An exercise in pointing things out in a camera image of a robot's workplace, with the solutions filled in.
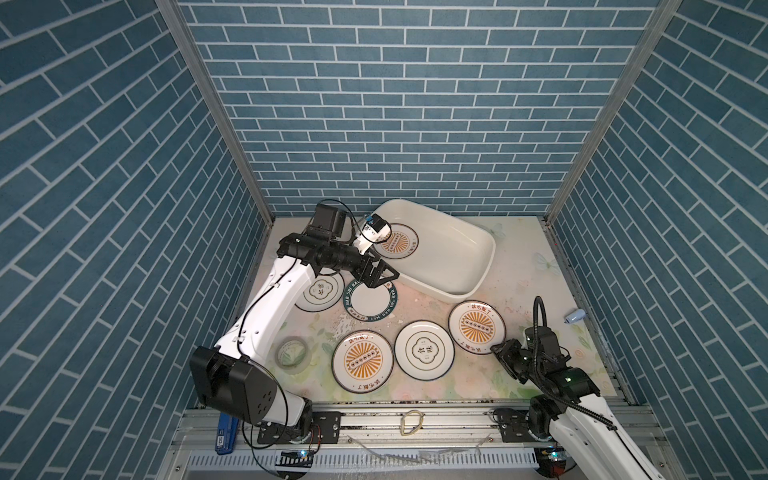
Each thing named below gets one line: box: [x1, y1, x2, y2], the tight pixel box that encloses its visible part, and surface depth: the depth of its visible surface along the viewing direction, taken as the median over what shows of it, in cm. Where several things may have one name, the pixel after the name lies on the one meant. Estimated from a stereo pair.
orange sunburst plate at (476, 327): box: [448, 300, 507, 355], surface depth 93 cm
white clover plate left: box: [295, 267, 345, 312], surface depth 100 cm
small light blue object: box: [564, 309, 586, 324], surface depth 94 cm
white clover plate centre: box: [394, 320, 456, 381], surface depth 88 cm
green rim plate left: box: [343, 280, 398, 322], surface depth 98 cm
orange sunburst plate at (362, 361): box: [331, 329, 394, 394], surface depth 86 cm
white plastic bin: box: [371, 199, 496, 303], surface depth 111 cm
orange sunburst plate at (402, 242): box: [373, 223, 419, 259], surface depth 114 cm
